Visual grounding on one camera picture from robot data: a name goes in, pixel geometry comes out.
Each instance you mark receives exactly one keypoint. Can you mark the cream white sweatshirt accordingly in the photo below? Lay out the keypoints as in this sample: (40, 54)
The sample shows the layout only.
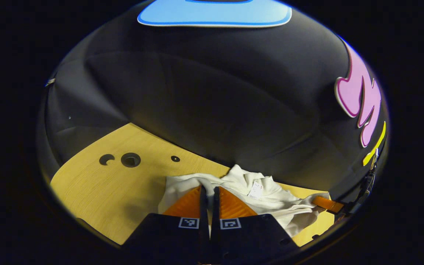
(271, 200)

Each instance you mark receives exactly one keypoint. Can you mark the white cloth clip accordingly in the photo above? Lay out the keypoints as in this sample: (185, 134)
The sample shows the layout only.
(50, 82)

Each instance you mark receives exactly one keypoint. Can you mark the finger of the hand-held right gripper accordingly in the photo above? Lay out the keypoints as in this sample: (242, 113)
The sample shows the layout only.
(328, 204)

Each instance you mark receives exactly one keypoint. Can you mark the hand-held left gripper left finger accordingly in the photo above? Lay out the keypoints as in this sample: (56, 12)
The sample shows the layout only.
(168, 239)

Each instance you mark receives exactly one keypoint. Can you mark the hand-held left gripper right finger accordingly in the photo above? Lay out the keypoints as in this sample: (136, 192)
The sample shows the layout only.
(252, 239)

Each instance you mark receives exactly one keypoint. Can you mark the black backdrop cloth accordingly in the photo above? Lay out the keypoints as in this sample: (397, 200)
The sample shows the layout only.
(215, 92)

